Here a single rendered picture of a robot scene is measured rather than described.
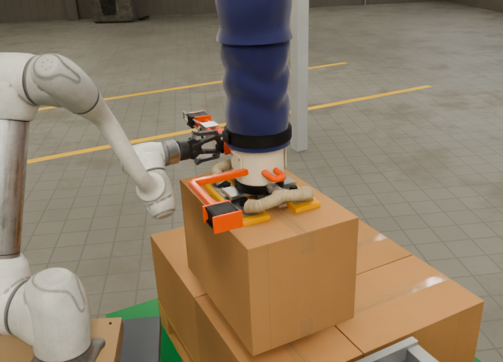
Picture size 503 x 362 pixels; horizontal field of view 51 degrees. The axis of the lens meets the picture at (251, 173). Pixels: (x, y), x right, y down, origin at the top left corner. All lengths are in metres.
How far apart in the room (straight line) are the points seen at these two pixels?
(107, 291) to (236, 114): 1.92
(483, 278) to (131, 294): 2.09
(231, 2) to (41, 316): 0.99
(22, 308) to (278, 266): 0.72
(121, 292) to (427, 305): 1.82
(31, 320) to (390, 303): 1.35
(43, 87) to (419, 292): 1.62
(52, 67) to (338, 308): 1.18
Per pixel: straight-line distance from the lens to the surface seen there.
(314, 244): 1.69
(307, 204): 1.78
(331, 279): 1.80
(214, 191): 1.90
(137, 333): 1.80
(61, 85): 1.43
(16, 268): 1.59
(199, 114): 2.33
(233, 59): 1.64
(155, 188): 1.80
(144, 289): 3.31
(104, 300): 3.29
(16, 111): 1.53
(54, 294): 1.47
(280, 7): 1.62
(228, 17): 1.61
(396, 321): 2.16
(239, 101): 1.67
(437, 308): 2.26
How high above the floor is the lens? 1.87
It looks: 23 degrees down
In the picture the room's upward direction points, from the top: 2 degrees counter-clockwise
